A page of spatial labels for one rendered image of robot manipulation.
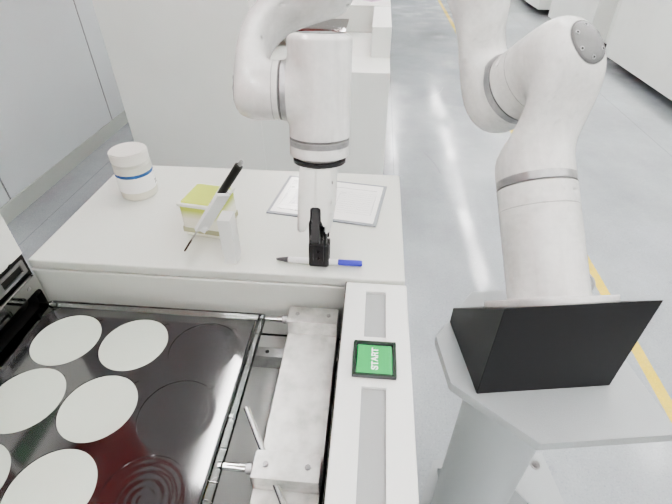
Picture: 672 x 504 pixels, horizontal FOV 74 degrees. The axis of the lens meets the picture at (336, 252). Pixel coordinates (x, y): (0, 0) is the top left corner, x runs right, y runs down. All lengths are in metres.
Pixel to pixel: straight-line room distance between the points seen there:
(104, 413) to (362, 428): 0.34
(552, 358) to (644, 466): 1.16
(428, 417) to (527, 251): 1.08
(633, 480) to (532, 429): 1.09
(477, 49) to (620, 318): 0.47
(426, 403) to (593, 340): 1.06
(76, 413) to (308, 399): 0.30
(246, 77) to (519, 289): 0.49
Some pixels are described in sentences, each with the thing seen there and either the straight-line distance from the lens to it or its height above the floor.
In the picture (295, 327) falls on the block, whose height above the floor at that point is 0.89.
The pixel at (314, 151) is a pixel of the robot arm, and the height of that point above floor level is 1.17.
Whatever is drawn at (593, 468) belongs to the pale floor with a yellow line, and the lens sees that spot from 1.79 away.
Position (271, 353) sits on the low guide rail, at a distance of 0.75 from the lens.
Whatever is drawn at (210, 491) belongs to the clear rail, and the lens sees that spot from 0.59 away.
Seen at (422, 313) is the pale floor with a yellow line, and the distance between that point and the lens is 2.02.
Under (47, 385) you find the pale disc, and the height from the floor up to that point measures 0.90.
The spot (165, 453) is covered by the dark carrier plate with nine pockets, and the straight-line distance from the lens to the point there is 0.63.
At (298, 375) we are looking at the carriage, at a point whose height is 0.88.
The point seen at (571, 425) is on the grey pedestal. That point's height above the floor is 0.82.
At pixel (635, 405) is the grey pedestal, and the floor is 0.82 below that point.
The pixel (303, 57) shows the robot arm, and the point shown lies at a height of 1.28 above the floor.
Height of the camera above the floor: 1.42
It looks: 38 degrees down
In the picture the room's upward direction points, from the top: straight up
